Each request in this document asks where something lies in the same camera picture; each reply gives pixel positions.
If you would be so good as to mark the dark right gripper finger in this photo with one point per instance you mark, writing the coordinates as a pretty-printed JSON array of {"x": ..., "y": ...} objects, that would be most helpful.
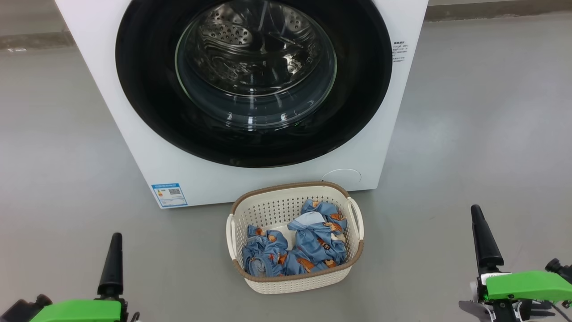
[{"x": 486, "y": 250}]

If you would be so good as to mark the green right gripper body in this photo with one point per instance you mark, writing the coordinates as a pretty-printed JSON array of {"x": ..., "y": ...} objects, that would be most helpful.
[{"x": 527, "y": 286}]

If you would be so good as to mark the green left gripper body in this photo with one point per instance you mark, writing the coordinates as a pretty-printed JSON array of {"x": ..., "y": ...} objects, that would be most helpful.
[{"x": 80, "y": 311}]

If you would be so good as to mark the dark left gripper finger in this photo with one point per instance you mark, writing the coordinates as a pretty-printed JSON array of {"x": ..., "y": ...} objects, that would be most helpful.
[{"x": 111, "y": 273}]

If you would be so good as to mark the blue cartoon print garment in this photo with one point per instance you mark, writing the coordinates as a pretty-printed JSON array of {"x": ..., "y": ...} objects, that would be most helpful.
[{"x": 266, "y": 255}]

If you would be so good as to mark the blue cartoon garment white collar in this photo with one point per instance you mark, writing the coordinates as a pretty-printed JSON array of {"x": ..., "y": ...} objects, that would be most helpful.
[{"x": 319, "y": 241}]

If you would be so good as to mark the black round glass washer door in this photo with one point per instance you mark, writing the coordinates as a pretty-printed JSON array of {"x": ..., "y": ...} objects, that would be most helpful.
[{"x": 143, "y": 89}]

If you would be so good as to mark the white front-load washing machine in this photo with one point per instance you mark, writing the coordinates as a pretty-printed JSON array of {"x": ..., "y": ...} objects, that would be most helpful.
[{"x": 147, "y": 174}]

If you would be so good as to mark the stainless steel washing machine drum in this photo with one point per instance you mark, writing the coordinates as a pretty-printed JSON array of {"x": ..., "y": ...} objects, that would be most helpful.
[{"x": 232, "y": 36}]

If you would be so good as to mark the blue energy label sticker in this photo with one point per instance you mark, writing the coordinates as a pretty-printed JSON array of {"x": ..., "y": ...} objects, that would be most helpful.
[{"x": 169, "y": 195}]

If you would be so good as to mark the round white filter cover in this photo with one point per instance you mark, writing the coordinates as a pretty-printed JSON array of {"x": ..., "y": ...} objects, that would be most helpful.
[{"x": 342, "y": 176}]

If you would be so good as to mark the cream perforated laundry basket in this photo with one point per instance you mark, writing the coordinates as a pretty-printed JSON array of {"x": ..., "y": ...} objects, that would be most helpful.
[{"x": 295, "y": 281}]

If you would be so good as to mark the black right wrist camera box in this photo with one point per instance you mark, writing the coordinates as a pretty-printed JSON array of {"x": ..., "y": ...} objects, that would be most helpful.
[{"x": 561, "y": 268}]

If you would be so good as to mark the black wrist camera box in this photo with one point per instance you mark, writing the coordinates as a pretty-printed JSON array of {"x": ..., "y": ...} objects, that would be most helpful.
[
  {"x": 561, "y": 268},
  {"x": 24, "y": 309}
]

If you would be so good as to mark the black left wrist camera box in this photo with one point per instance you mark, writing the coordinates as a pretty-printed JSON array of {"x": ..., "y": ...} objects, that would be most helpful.
[{"x": 24, "y": 309}]

